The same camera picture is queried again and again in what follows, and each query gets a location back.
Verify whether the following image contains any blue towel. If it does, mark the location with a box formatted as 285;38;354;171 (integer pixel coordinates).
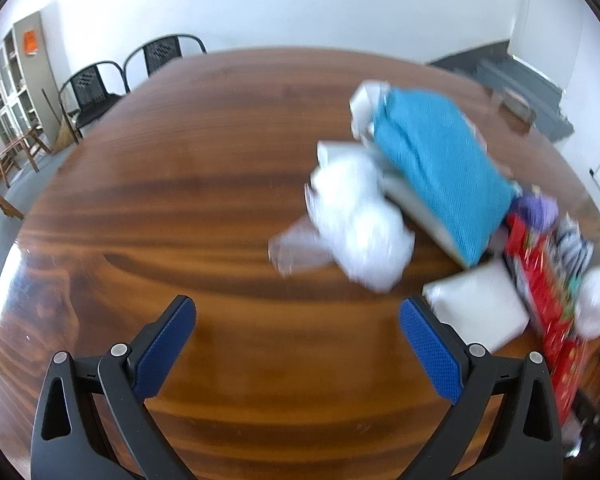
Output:
372;87;518;267

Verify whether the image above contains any purple garbage bag roll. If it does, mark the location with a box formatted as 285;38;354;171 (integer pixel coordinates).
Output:
510;192;561;233

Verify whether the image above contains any white soft packet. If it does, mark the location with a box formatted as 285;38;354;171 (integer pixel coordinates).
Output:
422;260;531;353

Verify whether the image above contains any wooden bench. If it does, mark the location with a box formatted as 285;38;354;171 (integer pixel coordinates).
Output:
0;127;53;186

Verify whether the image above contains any grey bookshelf cabinet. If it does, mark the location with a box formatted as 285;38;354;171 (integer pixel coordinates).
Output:
12;12;61;156

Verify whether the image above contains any grey staircase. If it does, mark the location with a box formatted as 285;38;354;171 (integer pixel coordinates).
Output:
430;40;576;141

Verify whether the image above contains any black metal chair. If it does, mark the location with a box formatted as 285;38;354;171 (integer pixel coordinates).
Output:
122;34;208;93
57;60;128;141

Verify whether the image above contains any straw broom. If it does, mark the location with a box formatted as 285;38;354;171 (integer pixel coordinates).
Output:
41;87;78;153

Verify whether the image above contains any wooden desktop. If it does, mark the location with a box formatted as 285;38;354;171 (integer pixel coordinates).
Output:
0;47;600;480

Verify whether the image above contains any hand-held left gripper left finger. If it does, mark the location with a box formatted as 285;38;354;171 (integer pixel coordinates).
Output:
30;295;198;480

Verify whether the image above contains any white glass-door cabinet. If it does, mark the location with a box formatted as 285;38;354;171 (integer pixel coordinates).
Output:
0;27;36;146

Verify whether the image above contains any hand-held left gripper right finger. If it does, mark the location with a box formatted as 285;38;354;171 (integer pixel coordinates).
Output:
399;296;565;480

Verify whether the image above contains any crumpled white plastic bag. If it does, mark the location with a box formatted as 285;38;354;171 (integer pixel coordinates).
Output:
269;140;416;293
575;265;600;338

